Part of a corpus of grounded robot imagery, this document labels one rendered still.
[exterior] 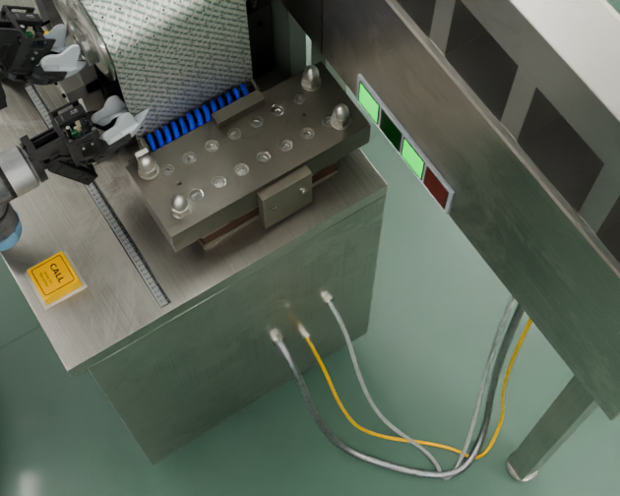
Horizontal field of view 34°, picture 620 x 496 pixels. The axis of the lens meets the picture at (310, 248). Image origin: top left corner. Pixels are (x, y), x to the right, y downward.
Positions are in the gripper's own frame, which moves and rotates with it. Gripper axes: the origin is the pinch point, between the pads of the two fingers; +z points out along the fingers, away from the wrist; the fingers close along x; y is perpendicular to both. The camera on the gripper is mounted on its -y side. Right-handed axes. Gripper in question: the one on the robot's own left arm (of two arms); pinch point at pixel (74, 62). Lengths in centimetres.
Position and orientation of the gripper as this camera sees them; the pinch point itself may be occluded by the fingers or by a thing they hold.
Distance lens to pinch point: 162.2
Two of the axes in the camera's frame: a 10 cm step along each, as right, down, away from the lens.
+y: 5.4, -6.4, -5.5
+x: -5.4, -7.6, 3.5
